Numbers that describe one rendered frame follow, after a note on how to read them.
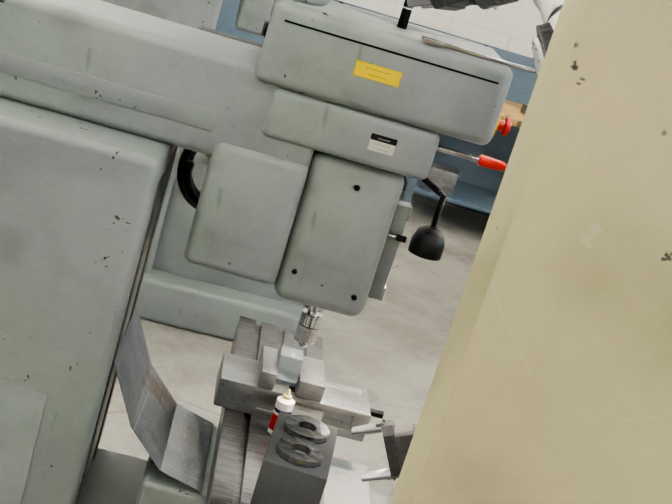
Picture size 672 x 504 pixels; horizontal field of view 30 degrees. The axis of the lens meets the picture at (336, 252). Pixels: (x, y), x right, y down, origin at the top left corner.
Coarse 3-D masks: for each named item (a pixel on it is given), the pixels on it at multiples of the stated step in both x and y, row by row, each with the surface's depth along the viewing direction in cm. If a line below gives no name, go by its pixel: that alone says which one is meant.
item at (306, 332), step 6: (300, 318) 263; (300, 324) 263; (306, 324) 262; (312, 324) 262; (318, 324) 263; (300, 330) 263; (306, 330) 262; (312, 330) 262; (318, 330) 264; (294, 336) 264; (300, 336) 263; (306, 336) 263; (312, 336) 263; (300, 342) 263; (306, 342) 263; (312, 342) 264
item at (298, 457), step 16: (288, 416) 239; (304, 416) 241; (272, 432) 234; (288, 432) 235; (304, 432) 234; (320, 432) 236; (336, 432) 242; (272, 448) 228; (288, 448) 226; (304, 448) 230; (320, 448) 230; (272, 464) 223; (288, 464) 224; (304, 464) 224; (320, 464) 226; (272, 480) 223; (288, 480) 223; (304, 480) 223; (320, 480) 223; (256, 496) 225; (272, 496) 224; (288, 496) 224; (304, 496) 224; (320, 496) 223
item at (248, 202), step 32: (224, 160) 241; (256, 160) 241; (224, 192) 243; (256, 192) 243; (288, 192) 243; (192, 224) 246; (224, 224) 245; (256, 224) 245; (288, 224) 245; (192, 256) 247; (224, 256) 247; (256, 256) 247
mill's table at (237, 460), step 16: (240, 320) 332; (240, 336) 322; (256, 336) 329; (272, 336) 328; (288, 336) 332; (240, 352) 312; (256, 352) 319; (304, 352) 328; (320, 352) 328; (224, 416) 277; (240, 416) 279; (256, 416) 281; (224, 432) 269; (240, 432) 272; (256, 432) 274; (224, 448) 263; (240, 448) 268; (256, 448) 267; (224, 464) 256; (240, 464) 261; (256, 464) 260; (224, 480) 250; (240, 480) 255; (256, 480) 254; (208, 496) 250; (224, 496) 244; (240, 496) 248
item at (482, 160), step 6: (438, 150) 242; (444, 150) 242; (450, 150) 242; (456, 150) 243; (456, 156) 243; (462, 156) 243; (468, 156) 243; (474, 156) 243; (480, 156) 243; (486, 156) 243; (480, 162) 242; (486, 162) 242; (492, 162) 243; (498, 162) 243; (504, 162) 243; (492, 168) 243; (498, 168) 243; (504, 168) 243
